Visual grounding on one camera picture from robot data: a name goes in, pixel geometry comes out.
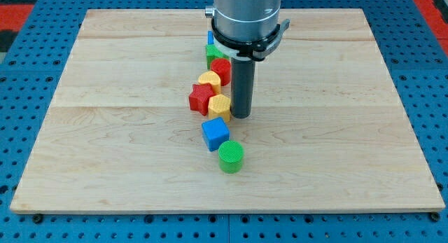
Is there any blue block behind arm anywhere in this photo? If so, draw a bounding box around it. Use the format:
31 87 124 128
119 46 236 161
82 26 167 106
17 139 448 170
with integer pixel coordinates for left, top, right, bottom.
207 31 214 45

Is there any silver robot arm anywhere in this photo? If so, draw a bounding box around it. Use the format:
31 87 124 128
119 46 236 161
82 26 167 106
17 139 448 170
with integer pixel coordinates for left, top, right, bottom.
205 0 281 42

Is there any red star block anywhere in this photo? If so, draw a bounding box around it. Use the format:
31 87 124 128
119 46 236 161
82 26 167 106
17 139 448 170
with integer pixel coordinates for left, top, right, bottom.
188 83 216 116

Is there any green star block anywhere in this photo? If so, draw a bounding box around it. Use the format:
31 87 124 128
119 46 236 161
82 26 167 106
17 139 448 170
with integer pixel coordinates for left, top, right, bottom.
205 44 228 69

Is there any yellow hexagon block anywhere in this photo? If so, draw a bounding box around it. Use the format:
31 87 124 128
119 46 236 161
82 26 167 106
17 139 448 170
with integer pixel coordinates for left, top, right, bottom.
208 94 230 123

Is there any blue cube block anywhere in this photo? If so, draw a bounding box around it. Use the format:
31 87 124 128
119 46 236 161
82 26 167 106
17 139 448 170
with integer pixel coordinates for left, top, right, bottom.
202 117 230 152

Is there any green cylinder block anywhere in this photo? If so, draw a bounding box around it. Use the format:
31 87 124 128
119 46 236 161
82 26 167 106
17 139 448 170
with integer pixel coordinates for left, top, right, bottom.
218 140 244 174

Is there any yellow heart block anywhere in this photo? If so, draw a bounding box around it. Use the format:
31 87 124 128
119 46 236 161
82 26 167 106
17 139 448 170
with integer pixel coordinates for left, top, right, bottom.
197 71 221 95

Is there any red cylinder block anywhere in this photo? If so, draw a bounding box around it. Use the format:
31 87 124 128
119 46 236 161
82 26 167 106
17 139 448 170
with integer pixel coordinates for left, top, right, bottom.
210 58 232 86

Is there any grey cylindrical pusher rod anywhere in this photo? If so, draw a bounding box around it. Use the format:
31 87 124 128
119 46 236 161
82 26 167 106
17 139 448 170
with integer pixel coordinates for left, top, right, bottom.
230 59 256 119

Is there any wooden board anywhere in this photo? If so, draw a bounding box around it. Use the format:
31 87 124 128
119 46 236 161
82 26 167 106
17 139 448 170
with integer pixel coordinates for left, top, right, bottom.
10 8 445 214

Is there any black clamp ring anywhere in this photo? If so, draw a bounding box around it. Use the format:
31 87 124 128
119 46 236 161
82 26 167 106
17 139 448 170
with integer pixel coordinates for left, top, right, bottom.
210 18 291 62

